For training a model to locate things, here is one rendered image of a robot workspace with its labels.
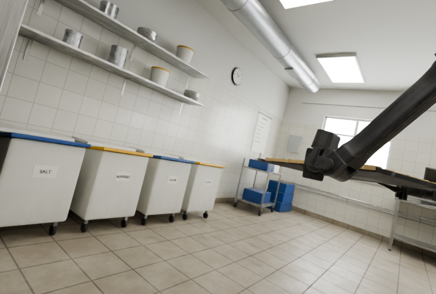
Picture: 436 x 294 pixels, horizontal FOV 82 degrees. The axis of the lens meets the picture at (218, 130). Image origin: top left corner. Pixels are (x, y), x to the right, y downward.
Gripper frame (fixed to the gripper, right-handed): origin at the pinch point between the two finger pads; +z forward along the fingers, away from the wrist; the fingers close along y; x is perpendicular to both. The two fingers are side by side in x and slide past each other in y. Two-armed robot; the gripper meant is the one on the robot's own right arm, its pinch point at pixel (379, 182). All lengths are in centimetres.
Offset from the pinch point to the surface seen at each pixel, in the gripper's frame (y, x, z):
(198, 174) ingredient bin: -27, -170, 160
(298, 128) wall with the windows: 118, -514, 79
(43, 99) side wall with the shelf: 15, -26, 267
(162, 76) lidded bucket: 79, -116, 212
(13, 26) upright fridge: 42, 49, 192
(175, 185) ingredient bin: -44, -134, 170
